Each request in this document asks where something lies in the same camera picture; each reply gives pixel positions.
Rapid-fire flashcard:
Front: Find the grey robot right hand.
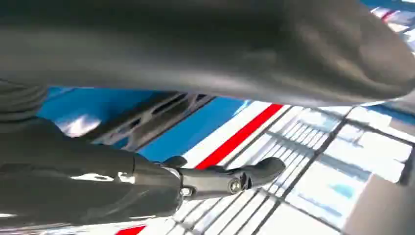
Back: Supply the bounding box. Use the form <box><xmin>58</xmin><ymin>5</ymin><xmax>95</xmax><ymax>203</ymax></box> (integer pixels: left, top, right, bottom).
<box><xmin>0</xmin><ymin>0</ymin><xmax>415</xmax><ymax>229</ymax></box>

